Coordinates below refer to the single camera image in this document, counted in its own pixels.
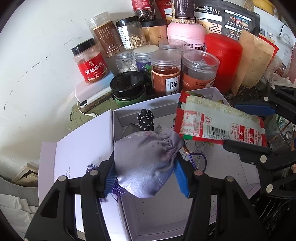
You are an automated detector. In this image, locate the tall jar dark brown label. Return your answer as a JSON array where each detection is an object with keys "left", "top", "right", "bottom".
[{"left": 172, "top": 0, "right": 196, "bottom": 25}]

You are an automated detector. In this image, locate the purple satin tassel pouch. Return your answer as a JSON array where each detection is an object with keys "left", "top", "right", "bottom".
[{"left": 84, "top": 130, "right": 208, "bottom": 203}]

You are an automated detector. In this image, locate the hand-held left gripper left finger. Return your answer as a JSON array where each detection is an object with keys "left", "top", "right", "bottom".
[{"left": 24, "top": 151, "right": 118, "bottom": 241}]

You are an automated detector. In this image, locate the black-lid jar white label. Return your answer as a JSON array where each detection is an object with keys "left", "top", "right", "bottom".
[{"left": 116, "top": 16, "right": 147, "bottom": 50}]

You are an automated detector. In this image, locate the dark grey small case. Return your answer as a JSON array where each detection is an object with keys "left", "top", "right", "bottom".
[{"left": 122, "top": 123, "right": 141, "bottom": 137}]

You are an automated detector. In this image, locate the wide jar orange label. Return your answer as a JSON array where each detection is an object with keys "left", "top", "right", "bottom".
[{"left": 181, "top": 50, "right": 220, "bottom": 93}]

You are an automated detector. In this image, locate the white paper bag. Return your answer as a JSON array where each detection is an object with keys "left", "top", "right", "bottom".
[{"left": 276, "top": 22, "right": 296, "bottom": 70}]

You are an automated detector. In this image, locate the wooden frame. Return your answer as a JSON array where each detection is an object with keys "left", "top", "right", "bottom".
[{"left": 10, "top": 162, "right": 39, "bottom": 187}]

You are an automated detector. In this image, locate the white cloth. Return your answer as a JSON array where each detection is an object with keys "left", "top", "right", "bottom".
[{"left": 0, "top": 193, "right": 40, "bottom": 234}]

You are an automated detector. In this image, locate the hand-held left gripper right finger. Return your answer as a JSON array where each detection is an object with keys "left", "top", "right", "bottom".
[{"left": 173, "top": 159, "right": 273, "bottom": 241}]

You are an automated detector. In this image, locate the jar of white cubes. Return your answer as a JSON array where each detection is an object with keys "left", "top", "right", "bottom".
[{"left": 115, "top": 50, "right": 137, "bottom": 75}]

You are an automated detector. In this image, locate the green mat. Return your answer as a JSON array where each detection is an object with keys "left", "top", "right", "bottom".
[{"left": 68, "top": 97, "right": 121, "bottom": 133}]

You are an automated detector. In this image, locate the red white snack packet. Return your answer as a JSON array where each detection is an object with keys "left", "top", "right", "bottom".
[{"left": 173, "top": 90, "right": 267, "bottom": 147}]

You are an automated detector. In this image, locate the clear-lid jar brown label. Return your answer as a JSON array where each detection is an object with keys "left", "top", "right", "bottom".
[{"left": 87, "top": 11, "right": 125, "bottom": 58}]

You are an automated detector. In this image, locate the orange powder jar white label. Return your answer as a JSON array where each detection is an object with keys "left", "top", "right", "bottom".
[{"left": 151, "top": 50, "right": 182, "bottom": 98}]

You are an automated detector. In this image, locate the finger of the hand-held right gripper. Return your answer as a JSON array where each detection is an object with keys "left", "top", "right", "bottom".
[
  {"left": 234, "top": 85, "right": 296, "bottom": 117},
  {"left": 222, "top": 138, "right": 296, "bottom": 195}
]

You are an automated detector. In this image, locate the red canister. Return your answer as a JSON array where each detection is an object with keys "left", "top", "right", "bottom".
[{"left": 205, "top": 33, "right": 243, "bottom": 93}]

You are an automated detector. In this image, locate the white-lid jar purple label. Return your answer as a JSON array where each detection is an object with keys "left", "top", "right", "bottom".
[{"left": 134, "top": 45, "right": 159, "bottom": 79}]

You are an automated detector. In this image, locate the white power bank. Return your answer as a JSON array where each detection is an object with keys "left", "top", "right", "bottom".
[{"left": 75, "top": 71, "right": 115, "bottom": 109}]

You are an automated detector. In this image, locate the red pouch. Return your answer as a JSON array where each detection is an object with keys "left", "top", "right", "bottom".
[{"left": 155, "top": 0, "right": 174, "bottom": 24}]

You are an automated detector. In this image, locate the white charging cable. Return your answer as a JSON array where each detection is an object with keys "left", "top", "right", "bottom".
[{"left": 81, "top": 107, "right": 99, "bottom": 117}]

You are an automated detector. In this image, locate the amber jar black lid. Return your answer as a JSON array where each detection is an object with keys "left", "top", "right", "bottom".
[{"left": 141, "top": 19, "right": 168, "bottom": 47}]

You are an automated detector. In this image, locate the black-lid seasoning jar red label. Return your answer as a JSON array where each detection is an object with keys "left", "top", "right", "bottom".
[{"left": 71, "top": 38, "right": 109, "bottom": 84}]

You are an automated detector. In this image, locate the glass mug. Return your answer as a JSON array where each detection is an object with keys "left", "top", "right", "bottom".
[{"left": 264, "top": 113, "right": 296, "bottom": 151}]

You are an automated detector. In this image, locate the black printed pouch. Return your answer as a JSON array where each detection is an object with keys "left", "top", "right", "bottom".
[{"left": 194, "top": 0, "right": 260, "bottom": 42}]

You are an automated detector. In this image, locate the white cardboard box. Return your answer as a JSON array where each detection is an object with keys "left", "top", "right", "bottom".
[{"left": 38, "top": 86, "right": 262, "bottom": 241}]

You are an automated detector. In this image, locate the clear plastic bag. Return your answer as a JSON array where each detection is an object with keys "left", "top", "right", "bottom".
[{"left": 261, "top": 56, "right": 296, "bottom": 88}]

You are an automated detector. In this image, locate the kraft paper pouch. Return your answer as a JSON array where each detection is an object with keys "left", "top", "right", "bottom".
[{"left": 231, "top": 30, "right": 280, "bottom": 95}]

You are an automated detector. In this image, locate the green jar black lid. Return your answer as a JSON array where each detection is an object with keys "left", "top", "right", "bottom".
[{"left": 110, "top": 71, "right": 147, "bottom": 108}]

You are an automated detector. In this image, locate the yellow container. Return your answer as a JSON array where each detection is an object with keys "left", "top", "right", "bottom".
[{"left": 252, "top": 0, "right": 278, "bottom": 16}]

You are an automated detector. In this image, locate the clear plastic jar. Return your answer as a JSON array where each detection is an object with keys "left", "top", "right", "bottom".
[{"left": 158, "top": 39, "right": 184, "bottom": 55}]

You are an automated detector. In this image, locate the black polka dot hair accessory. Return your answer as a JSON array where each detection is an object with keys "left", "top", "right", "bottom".
[{"left": 136, "top": 109, "right": 155, "bottom": 132}]

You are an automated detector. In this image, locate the tall jar red label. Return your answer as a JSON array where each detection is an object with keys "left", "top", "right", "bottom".
[{"left": 131, "top": 0, "right": 156, "bottom": 20}]

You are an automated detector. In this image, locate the pink jar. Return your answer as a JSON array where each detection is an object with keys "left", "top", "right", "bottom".
[{"left": 167, "top": 22, "right": 207, "bottom": 50}]

